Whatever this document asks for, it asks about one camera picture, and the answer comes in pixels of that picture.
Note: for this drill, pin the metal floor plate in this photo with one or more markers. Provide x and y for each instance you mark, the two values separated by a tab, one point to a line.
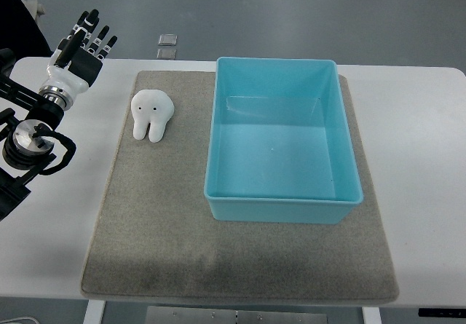
166	53
167	39

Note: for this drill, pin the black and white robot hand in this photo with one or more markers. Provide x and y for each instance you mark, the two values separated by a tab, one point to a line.
78	59

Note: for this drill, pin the grey felt mat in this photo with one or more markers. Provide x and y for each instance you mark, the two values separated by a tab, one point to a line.
156	238

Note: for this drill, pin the white left table leg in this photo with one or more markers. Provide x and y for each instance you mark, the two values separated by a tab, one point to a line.
94	312

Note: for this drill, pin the blue plastic box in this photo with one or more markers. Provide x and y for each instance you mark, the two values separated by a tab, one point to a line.
280	146

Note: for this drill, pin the white tooth plush toy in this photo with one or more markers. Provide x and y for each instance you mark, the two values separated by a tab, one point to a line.
151	111

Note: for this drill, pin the black table control panel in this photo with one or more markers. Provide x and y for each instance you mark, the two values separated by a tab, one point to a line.
442	312

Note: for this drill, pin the metal table crossbar plate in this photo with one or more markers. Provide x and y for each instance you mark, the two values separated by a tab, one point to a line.
197	315

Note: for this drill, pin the white right table leg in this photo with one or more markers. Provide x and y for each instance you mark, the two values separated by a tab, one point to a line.
371	315

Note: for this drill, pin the lower metal floor plate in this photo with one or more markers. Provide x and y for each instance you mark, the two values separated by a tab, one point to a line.
166	53

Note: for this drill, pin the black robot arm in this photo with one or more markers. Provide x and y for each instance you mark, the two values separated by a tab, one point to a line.
31	144

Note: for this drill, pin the white table leg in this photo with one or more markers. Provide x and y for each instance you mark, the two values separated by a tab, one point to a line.
371	315
94	312

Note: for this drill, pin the upper metal floor plate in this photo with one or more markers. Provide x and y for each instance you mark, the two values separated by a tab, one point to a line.
167	39

